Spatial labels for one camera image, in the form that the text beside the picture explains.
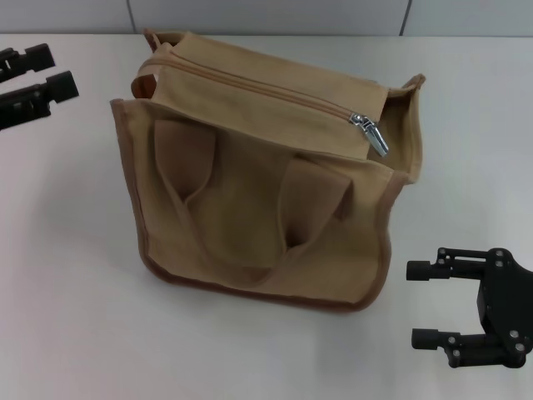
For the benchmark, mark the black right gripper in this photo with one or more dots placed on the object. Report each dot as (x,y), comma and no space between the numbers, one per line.
(508,312)

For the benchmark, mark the khaki canvas food bag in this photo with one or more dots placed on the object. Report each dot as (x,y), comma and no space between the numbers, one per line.
(250,229)

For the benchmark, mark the silver metal zipper pull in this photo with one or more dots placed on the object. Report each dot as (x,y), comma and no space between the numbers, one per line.
(377,137)

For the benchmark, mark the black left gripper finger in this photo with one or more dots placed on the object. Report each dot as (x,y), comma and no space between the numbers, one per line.
(62,87)
(39,56)

